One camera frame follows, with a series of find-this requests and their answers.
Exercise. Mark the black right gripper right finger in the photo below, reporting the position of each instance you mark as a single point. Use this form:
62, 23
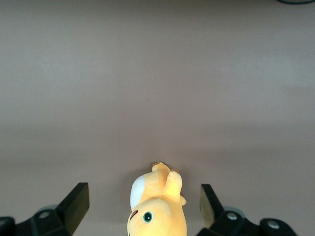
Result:
226, 226

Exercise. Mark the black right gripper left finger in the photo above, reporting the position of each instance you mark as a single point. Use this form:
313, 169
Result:
61, 221

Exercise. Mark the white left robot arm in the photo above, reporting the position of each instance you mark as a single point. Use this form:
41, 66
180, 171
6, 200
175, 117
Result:
295, 1

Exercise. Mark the yellow plush toy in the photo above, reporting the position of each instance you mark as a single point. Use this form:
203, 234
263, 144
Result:
157, 214

